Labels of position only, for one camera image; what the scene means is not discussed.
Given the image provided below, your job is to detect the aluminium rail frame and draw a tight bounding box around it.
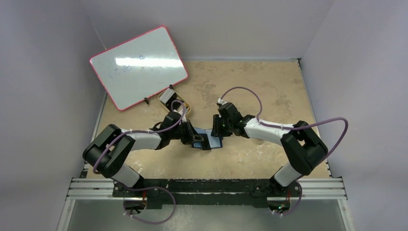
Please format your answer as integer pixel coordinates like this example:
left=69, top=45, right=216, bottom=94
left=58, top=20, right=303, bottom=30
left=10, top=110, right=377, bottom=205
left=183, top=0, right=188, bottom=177
left=67, top=178, right=347, bottom=200

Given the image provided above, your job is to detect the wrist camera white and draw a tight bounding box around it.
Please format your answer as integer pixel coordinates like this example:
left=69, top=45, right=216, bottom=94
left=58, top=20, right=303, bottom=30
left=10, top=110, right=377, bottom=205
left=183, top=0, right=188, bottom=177
left=172, top=107, right=189, bottom=117
left=216, top=98, right=229, bottom=107

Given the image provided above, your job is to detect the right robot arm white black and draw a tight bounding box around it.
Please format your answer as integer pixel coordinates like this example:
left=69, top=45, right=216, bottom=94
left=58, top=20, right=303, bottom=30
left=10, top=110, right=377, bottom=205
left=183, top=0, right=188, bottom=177
left=212, top=103, right=329, bottom=196

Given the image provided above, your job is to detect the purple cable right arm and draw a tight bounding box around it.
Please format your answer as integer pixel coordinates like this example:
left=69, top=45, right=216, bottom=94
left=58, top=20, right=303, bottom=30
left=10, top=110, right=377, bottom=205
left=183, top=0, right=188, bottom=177
left=220, top=87, right=349, bottom=218

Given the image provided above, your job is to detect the whiteboard with pink frame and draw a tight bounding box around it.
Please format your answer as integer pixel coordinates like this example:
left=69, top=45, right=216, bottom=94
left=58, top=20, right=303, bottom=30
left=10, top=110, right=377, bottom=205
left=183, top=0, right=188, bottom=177
left=89, top=26, right=188, bottom=111

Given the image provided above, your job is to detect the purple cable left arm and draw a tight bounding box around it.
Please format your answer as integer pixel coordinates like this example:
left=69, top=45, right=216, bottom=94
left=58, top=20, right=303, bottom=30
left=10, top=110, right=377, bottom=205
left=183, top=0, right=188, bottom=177
left=92, top=99, right=187, bottom=225

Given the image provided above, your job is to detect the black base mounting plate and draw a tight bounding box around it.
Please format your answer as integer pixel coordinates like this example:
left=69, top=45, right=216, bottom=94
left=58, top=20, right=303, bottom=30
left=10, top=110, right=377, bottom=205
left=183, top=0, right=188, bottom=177
left=113, top=179, right=301, bottom=211

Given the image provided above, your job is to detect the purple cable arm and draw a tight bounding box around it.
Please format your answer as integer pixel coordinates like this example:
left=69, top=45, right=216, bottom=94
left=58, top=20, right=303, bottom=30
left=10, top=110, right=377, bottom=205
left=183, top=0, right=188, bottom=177
left=220, top=87, right=349, bottom=218
left=92, top=99, right=187, bottom=225

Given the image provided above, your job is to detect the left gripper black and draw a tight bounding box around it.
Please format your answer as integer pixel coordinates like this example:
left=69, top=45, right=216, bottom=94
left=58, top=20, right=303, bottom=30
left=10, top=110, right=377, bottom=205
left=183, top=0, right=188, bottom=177
left=169, top=119, right=204, bottom=145

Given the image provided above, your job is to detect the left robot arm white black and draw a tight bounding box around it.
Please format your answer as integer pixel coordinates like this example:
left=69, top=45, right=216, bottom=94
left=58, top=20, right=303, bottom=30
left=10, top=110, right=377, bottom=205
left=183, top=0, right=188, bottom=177
left=82, top=112, right=204, bottom=197

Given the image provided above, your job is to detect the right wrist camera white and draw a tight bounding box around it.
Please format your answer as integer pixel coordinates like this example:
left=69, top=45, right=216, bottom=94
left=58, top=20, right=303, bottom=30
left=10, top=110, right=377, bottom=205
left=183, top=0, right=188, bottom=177
left=216, top=98, right=229, bottom=107

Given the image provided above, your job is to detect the beige oval card tray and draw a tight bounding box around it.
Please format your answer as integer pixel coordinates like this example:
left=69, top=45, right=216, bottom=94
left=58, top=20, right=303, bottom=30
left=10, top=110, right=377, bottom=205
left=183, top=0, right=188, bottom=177
left=158, top=92, right=191, bottom=114

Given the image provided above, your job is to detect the blue leather card holder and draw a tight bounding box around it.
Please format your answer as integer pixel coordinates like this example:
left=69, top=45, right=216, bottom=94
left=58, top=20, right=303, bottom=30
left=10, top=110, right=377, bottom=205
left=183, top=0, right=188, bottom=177
left=195, top=128, right=223, bottom=149

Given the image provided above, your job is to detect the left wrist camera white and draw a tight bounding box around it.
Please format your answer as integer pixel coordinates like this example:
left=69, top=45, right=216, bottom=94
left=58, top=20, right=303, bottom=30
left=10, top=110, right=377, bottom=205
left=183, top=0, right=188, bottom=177
left=172, top=107, right=189, bottom=117

